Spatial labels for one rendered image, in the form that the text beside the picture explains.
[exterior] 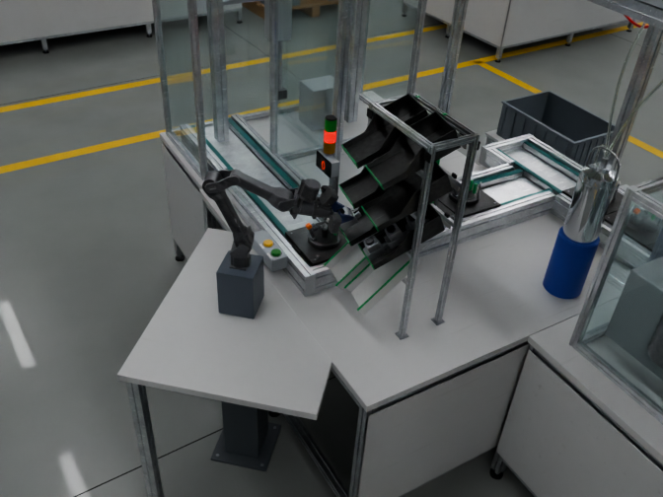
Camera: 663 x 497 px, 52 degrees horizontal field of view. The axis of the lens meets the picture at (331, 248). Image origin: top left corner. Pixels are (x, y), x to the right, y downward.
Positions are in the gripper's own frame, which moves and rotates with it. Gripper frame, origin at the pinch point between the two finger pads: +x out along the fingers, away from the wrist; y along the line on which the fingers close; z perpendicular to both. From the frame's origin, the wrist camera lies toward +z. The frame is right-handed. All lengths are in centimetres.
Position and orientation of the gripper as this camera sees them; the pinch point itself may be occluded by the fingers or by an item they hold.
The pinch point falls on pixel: (342, 212)
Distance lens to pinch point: 239.5
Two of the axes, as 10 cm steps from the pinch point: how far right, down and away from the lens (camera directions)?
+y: -2.3, -6.5, 7.3
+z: 3.4, -7.5, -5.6
